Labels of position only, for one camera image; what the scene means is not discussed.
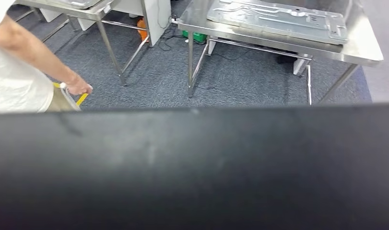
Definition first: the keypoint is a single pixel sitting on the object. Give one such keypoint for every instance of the person's hand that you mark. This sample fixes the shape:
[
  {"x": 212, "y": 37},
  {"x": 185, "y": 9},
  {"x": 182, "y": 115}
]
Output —
[{"x": 78, "y": 87}]

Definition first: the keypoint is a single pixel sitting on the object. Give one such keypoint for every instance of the black plastic car part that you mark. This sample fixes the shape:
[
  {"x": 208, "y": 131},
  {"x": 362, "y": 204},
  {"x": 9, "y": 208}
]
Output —
[{"x": 194, "y": 174}]

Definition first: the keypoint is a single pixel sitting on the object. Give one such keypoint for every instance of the person's forearm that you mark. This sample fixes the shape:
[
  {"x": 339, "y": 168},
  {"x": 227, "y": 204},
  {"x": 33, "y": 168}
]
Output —
[{"x": 38, "y": 60}]

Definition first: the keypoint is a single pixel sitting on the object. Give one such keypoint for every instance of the stainless steel workbench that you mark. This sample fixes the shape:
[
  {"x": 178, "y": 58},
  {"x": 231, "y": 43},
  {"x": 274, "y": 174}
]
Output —
[{"x": 356, "y": 47}]

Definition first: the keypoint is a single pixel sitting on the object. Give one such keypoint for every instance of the person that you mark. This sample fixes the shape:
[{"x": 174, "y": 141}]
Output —
[{"x": 16, "y": 82}]

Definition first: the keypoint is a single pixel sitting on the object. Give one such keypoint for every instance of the stainless steel table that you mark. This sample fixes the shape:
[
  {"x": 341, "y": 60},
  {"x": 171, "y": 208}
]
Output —
[{"x": 95, "y": 12}]

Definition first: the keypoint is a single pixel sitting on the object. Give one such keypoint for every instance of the metal plate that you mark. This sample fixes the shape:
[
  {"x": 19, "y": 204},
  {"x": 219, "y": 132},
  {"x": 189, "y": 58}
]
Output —
[{"x": 80, "y": 3}]

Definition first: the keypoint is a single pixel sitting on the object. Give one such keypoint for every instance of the orange object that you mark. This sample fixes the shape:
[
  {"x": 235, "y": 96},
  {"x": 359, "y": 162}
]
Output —
[{"x": 143, "y": 30}]

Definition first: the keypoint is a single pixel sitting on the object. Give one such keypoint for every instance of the white cabinet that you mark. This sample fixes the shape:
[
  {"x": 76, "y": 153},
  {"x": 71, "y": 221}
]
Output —
[{"x": 156, "y": 19}]

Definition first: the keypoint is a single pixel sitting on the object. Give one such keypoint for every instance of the green box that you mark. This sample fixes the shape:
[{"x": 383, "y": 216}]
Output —
[{"x": 197, "y": 37}]

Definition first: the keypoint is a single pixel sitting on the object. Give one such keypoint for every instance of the machined aluminium plate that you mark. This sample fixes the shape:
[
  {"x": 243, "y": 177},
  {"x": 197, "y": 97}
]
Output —
[{"x": 277, "y": 22}]

